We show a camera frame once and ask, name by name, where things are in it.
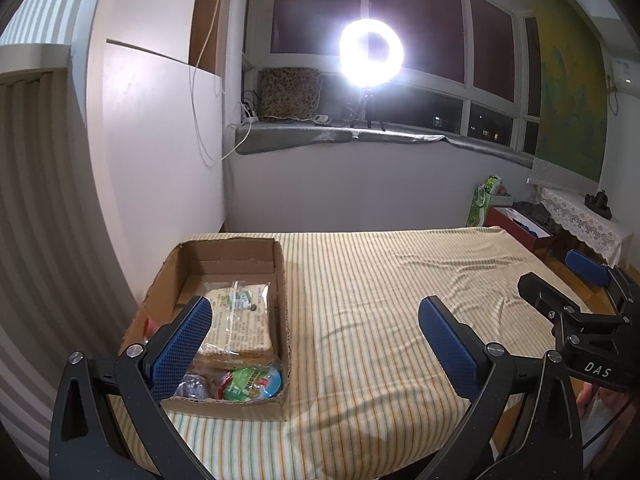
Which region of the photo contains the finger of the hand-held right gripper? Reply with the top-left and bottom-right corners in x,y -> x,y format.
565,249 -> 640,311
517,272 -> 626,330

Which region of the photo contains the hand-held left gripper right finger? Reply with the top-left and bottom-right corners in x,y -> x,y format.
417,296 -> 586,480

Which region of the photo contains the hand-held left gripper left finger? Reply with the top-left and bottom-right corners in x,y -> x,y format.
49,296 -> 215,480

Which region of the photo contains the clear packet dark filling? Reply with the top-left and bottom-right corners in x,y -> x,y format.
175,372 -> 211,400

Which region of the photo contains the clear cracker packet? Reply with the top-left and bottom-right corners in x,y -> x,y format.
195,280 -> 280,361

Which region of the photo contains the green jelly cup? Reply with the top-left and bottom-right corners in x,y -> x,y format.
222,366 -> 284,402

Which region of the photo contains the cardboard box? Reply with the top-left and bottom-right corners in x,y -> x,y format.
117,239 -> 293,422

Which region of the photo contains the white lace cloth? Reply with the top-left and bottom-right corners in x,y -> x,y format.
537,186 -> 633,266

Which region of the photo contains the dark figurine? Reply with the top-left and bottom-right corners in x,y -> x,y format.
585,190 -> 615,220

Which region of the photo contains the red box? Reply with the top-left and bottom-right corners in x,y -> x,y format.
486,205 -> 553,253

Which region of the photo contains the green gift bag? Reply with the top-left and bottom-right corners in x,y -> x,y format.
466,175 -> 503,228

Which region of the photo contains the white board panel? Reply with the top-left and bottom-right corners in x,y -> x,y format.
106,37 -> 227,281

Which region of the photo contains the black tripod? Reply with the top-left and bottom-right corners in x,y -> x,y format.
347,85 -> 386,132

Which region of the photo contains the window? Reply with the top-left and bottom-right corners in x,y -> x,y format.
242,0 -> 543,156

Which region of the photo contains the wooden shelf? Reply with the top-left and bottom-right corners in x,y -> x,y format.
189,0 -> 231,78

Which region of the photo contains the yellow green wall map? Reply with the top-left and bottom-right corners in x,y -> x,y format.
520,0 -> 608,183

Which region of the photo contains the white cable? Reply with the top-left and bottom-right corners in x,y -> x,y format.
188,0 -> 253,163

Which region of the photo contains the ring light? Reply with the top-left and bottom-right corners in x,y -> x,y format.
339,19 -> 405,86

